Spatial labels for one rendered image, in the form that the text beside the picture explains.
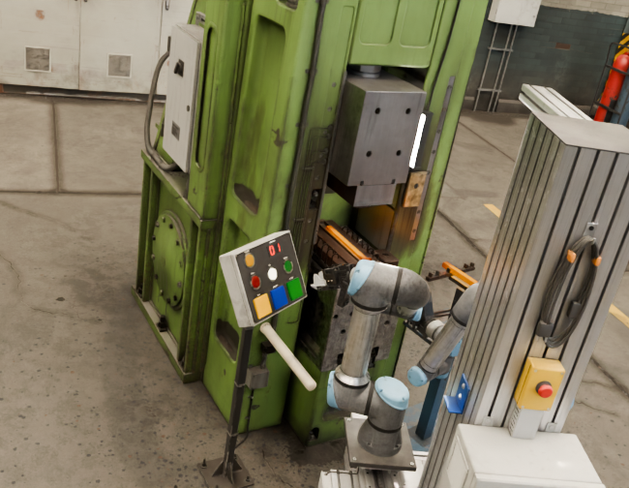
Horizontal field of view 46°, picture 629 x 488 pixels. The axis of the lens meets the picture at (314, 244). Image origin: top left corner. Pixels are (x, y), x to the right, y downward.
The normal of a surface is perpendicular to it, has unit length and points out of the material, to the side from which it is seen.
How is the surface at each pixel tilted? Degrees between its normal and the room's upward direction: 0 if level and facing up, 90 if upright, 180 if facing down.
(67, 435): 0
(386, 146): 90
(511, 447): 0
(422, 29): 90
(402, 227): 90
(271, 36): 89
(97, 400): 0
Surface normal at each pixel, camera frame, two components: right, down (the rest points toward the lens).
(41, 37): 0.28, 0.47
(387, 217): -0.86, 0.09
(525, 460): 0.16, -0.89
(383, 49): 0.48, 0.46
